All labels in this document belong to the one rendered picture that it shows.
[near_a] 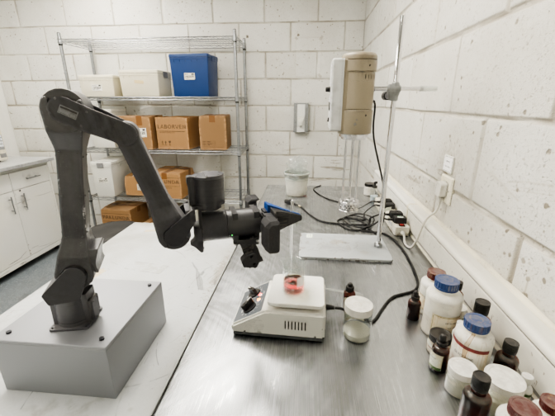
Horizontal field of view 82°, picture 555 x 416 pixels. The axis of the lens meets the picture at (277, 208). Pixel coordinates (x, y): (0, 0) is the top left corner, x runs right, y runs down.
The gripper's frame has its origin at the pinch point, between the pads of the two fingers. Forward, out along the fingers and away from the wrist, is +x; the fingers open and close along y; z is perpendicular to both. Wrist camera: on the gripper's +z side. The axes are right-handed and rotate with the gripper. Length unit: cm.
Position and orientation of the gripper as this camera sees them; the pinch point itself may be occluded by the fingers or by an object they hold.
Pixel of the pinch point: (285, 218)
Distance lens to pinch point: 65.6
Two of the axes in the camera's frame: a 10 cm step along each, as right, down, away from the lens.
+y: 2.9, 3.0, -9.1
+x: 9.6, -0.8, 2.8
